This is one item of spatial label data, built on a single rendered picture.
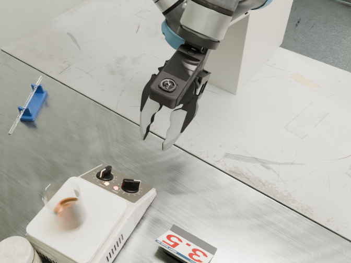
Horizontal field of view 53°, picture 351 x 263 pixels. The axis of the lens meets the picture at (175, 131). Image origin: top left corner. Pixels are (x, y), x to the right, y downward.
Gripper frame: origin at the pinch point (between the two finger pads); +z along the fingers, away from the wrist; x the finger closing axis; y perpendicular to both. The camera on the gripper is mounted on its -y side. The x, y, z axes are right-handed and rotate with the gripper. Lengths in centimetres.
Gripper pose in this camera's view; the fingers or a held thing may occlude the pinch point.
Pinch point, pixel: (154, 140)
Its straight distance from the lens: 63.8
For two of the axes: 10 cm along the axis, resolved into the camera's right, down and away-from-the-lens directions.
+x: -8.7, -4.5, 1.8
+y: 3.4, -2.9, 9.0
